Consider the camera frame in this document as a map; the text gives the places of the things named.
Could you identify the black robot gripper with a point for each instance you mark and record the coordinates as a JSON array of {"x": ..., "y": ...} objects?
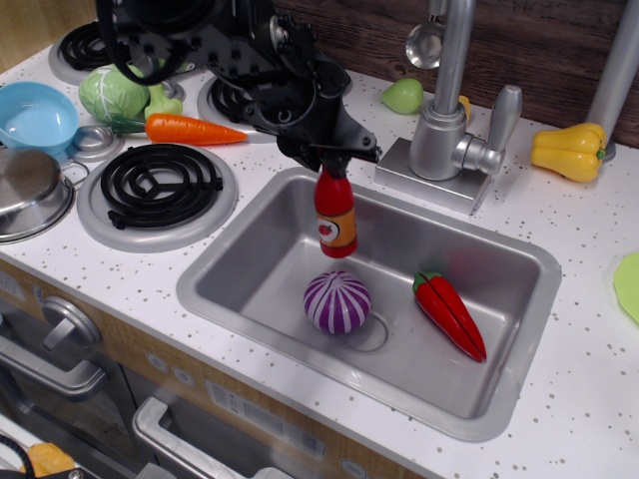
[{"x": 295, "y": 90}]

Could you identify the red ketchup bottle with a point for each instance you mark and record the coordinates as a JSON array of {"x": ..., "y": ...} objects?
[{"x": 336, "y": 226}]

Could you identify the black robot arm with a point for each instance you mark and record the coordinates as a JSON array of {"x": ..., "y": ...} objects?
[{"x": 149, "y": 40}]

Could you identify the silver sink basin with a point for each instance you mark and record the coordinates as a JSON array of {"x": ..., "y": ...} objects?
[{"x": 253, "y": 276}]

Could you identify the green toy pear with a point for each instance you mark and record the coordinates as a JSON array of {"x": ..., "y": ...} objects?
[{"x": 404, "y": 96}]

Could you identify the silver toy faucet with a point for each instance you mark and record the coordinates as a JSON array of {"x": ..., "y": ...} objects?
[{"x": 443, "y": 163}]

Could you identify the purple striped toy onion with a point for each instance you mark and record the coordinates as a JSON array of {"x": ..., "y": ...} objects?
[{"x": 337, "y": 302}]

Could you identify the hanging silver ladle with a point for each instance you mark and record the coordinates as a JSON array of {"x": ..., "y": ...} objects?
[{"x": 424, "y": 43}]

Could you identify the orange toy carrot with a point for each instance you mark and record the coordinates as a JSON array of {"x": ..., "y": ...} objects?
[{"x": 177, "y": 129}]

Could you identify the red toy chili pepper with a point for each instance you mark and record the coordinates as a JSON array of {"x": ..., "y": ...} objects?
[{"x": 440, "y": 301}]

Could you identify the front black stove burner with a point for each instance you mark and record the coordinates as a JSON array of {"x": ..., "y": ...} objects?
[{"x": 157, "y": 198}]

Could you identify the green toy cabbage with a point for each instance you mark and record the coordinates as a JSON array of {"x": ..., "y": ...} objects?
[{"x": 107, "y": 94}]

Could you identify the silver stove knob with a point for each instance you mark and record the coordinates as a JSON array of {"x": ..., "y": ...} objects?
[{"x": 95, "y": 144}]

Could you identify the yellow toy bell pepper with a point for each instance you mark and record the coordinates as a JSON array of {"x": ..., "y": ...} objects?
[{"x": 575, "y": 153}]

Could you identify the back left stove burner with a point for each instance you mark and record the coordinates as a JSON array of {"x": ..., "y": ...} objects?
[{"x": 77, "y": 54}]

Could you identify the silver metal pot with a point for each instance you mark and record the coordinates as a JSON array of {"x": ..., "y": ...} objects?
[{"x": 34, "y": 193}]

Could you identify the light blue bowl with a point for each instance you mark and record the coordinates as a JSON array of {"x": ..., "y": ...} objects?
[{"x": 37, "y": 116}]

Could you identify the silver oven knob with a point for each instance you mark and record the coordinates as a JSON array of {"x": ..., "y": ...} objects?
[{"x": 69, "y": 323}]

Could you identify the light green plate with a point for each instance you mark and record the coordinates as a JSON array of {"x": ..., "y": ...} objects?
[{"x": 626, "y": 285}]

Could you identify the grey vertical post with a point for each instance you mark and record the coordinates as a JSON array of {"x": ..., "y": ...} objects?
[{"x": 618, "y": 74}]

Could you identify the silver dishwasher handle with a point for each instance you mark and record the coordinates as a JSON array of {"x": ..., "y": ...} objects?
[{"x": 148, "y": 429}]

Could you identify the silver oven door handle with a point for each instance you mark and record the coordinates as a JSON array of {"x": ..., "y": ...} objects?
[{"x": 80, "y": 383}]

